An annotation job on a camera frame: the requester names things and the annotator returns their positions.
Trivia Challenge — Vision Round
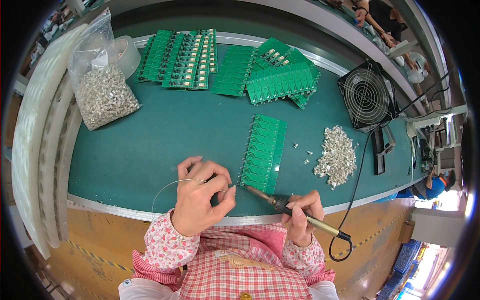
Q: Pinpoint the person's right hand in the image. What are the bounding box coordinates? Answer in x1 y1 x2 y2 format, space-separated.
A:
281 190 325 248

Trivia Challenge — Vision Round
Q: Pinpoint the person's left hand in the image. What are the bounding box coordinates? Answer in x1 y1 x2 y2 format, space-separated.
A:
170 156 237 238

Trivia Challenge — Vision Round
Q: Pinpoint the soldering iron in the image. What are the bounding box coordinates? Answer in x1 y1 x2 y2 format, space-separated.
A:
244 185 352 242

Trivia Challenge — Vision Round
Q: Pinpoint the thin solder wire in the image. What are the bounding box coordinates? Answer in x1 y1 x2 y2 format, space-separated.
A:
151 178 227 220

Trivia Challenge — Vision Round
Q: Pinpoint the pile of white connectors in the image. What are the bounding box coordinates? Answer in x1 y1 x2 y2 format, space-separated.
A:
313 125 357 191

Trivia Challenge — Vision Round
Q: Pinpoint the person's body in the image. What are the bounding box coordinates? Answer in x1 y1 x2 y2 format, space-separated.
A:
118 222 340 300

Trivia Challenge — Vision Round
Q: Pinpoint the black metal stand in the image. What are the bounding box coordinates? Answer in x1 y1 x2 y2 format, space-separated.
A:
371 125 397 176

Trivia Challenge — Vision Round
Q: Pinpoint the stack of blue crates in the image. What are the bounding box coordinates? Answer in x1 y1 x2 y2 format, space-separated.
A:
376 239 423 300

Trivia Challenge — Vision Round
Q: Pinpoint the bare green circuit board panel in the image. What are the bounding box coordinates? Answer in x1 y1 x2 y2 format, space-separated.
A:
211 45 257 97

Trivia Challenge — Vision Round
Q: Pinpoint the black square fan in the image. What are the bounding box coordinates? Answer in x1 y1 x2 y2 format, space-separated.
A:
337 59 400 133

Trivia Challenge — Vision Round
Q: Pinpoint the pile of green board panels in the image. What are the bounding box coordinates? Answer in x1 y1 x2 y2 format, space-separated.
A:
245 37 322 110

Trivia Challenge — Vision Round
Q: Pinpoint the row of populated green boards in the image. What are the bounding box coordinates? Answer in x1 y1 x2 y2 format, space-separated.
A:
135 29 218 91

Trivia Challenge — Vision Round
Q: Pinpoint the clear bag of white connectors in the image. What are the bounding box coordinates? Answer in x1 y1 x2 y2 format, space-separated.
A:
67 7 143 131

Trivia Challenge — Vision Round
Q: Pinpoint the clear tape roll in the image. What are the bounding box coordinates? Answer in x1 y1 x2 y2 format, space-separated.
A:
113 35 142 80

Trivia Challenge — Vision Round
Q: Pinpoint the stack of white plastic trays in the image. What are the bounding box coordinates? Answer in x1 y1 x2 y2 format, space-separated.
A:
11 23 89 260

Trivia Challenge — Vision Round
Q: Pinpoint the cluttered background workbench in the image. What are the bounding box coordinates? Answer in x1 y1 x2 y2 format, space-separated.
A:
28 0 89 66

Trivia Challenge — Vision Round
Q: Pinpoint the black soldering iron cable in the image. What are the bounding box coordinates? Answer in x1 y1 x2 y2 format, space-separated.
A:
329 125 377 262

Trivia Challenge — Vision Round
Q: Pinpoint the white workstation frame with equipment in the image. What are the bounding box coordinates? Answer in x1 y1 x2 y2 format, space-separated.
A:
407 104 469 177

